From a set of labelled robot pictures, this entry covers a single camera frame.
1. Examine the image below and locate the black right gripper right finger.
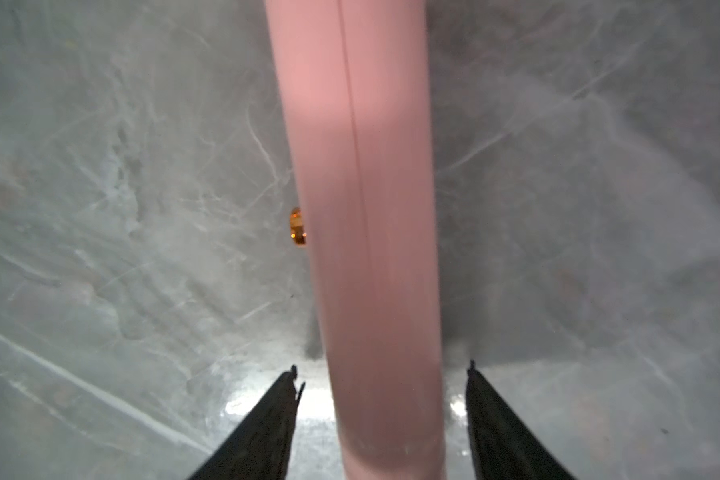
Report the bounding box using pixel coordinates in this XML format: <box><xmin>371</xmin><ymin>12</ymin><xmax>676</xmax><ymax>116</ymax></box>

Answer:
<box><xmin>465</xmin><ymin>361</ymin><xmax>574</xmax><ymax>480</ymax></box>

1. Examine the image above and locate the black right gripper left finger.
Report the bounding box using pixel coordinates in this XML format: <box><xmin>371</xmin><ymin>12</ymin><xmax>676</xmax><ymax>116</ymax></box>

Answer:
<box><xmin>190</xmin><ymin>365</ymin><xmax>305</xmax><ymax>480</ymax></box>

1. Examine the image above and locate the pink hair dryer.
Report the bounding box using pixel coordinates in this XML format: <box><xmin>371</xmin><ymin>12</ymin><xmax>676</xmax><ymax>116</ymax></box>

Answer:
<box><xmin>265</xmin><ymin>1</ymin><xmax>445</xmax><ymax>479</ymax></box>

